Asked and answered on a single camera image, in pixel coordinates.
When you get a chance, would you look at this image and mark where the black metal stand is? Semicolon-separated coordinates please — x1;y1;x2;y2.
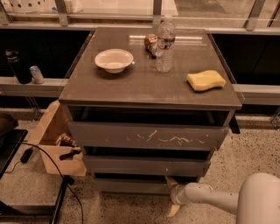
0;113;75;224

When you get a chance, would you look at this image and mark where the grey middle drawer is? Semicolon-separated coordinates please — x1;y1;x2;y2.
83;147;211;177

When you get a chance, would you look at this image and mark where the grey bottom drawer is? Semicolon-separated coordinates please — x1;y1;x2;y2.
93;173;169;195

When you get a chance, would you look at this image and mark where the grey top drawer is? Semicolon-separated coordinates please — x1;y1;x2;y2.
67;106;235;151

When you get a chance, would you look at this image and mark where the grey drawer cabinet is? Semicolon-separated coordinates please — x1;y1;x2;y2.
59;28;242;184

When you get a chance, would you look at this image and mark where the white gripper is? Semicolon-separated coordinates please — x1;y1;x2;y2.
164;176;187;217

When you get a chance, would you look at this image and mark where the white bowl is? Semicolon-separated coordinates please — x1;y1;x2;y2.
94;49;134;74

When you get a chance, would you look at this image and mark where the open cardboard box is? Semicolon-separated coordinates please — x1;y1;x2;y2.
28;101;87;177

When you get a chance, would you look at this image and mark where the black cable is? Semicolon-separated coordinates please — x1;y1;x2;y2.
3;142;85;224

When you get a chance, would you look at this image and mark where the brown crumpled snack bag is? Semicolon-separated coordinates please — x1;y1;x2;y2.
144;34;158;56

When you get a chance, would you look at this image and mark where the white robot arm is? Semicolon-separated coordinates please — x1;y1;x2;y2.
165;173;280;224

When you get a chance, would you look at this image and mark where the clear plastic water bottle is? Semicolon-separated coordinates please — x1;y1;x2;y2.
156;15;176;73

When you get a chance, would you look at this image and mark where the black tool in box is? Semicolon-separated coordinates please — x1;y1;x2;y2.
59;150;81;161

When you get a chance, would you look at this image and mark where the grey drawer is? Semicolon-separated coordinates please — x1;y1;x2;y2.
67;106;235;151
93;173;169;195
83;147;211;177

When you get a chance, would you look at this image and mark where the silver drink can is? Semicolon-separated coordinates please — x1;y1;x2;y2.
30;66;45;84

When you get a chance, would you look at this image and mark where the black power adapter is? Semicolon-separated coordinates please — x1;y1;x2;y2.
20;148;33;164

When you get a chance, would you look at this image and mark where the yellow sponge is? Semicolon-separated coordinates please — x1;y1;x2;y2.
186;70;226;92

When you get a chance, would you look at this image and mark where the black thermos bottle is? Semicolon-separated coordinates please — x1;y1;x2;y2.
5;49;32;84

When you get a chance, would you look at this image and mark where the white perforated container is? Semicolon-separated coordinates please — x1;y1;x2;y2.
9;0;56;14

